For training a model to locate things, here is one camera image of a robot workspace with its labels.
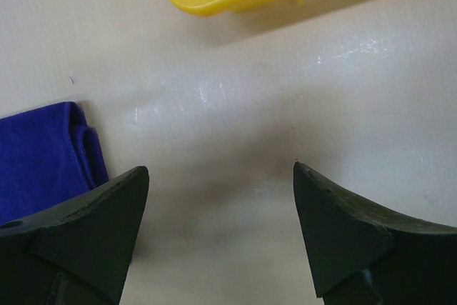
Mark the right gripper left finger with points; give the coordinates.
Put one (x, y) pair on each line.
(76, 252)

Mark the purple towel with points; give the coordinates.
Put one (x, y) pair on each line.
(48, 155)

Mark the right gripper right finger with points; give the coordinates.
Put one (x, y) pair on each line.
(361, 252)

